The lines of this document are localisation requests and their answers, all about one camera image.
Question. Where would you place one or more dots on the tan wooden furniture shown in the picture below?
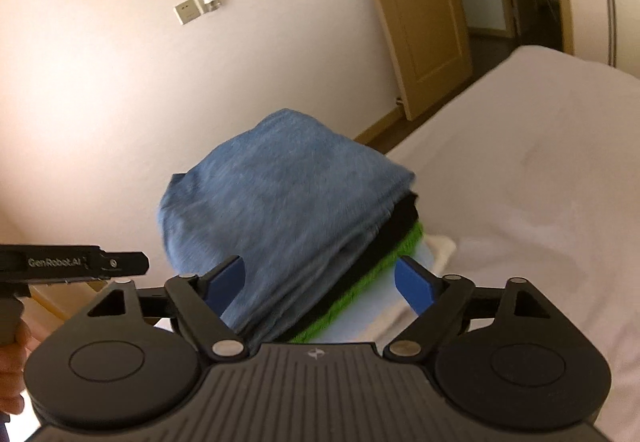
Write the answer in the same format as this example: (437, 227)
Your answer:
(55, 303)

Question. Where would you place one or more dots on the person's left hand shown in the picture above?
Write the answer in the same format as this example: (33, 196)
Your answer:
(10, 372)

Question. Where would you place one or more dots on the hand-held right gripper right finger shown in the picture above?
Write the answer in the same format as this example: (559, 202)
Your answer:
(415, 287)

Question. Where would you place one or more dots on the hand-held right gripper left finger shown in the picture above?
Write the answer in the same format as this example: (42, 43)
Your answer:
(230, 282)

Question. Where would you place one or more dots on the blue jeans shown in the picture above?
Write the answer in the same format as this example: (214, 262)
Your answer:
(275, 197)

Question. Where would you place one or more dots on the wall switch and socket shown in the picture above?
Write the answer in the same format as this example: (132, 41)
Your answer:
(187, 12)

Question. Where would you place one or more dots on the white plug-in device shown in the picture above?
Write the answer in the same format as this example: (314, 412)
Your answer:
(210, 0)

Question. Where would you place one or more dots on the pale lilac duvet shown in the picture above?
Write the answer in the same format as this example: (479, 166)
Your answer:
(525, 147)

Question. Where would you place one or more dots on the light wooden door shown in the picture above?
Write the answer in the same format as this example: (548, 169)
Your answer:
(425, 22)

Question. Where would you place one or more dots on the green garment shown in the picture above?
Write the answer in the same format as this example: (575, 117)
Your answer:
(410, 238)

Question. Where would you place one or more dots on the black garment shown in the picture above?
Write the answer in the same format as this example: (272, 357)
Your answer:
(395, 222)

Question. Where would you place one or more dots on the cream cloth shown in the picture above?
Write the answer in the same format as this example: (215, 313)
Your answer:
(442, 249)

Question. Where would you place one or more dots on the light blue garment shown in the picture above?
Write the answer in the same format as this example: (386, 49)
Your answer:
(370, 312)

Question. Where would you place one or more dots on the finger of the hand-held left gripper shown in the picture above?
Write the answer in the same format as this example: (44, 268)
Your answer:
(127, 263)

